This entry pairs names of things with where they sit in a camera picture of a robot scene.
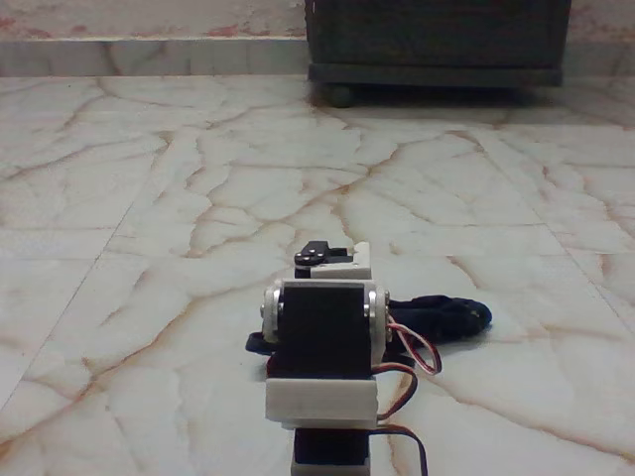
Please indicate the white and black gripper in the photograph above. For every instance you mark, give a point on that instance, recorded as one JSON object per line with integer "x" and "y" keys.
{"x": 342, "y": 270}

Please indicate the dark blue cloth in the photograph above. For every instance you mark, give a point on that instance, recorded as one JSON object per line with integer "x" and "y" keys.
{"x": 446, "y": 317}

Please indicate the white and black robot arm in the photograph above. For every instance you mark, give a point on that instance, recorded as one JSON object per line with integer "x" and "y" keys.
{"x": 322, "y": 322}

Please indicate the round dark cabinet foot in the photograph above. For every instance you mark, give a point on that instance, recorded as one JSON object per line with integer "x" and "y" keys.
{"x": 339, "y": 95}

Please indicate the dark wooden cabinet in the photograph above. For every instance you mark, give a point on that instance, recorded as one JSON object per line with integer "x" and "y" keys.
{"x": 436, "y": 35}

